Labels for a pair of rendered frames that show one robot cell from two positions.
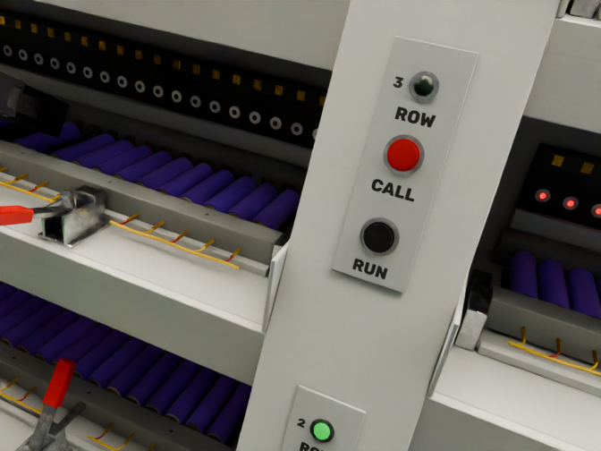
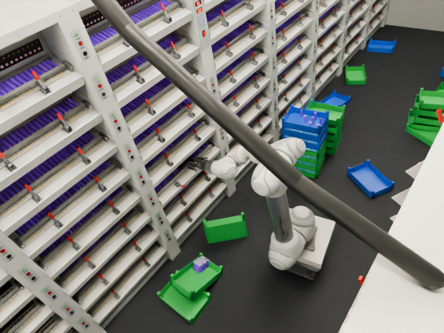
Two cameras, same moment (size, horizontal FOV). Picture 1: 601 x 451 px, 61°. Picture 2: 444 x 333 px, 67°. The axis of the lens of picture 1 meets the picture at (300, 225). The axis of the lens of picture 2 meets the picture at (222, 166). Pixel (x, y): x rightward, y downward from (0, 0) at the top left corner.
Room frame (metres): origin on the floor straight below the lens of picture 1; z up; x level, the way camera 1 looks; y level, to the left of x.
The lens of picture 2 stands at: (-0.66, 1.58, 2.11)
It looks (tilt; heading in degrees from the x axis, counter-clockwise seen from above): 44 degrees down; 301
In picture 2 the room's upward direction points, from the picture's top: 12 degrees counter-clockwise
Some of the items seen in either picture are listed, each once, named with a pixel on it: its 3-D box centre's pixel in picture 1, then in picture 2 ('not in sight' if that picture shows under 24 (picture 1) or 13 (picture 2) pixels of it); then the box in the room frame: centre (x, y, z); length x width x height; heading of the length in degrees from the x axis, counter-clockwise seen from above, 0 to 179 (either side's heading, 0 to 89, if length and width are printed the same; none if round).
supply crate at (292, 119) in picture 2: not in sight; (305, 118); (-0.23, -0.50, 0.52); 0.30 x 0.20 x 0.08; 173
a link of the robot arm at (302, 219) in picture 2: not in sight; (300, 222); (-0.41, 0.39, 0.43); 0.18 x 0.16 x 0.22; 79
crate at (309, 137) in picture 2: not in sight; (304, 127); (-0.23, -0.50, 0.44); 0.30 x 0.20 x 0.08; 173
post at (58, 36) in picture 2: not in sight; (127, 166); (0.54, 0.61, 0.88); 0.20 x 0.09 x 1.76; 165
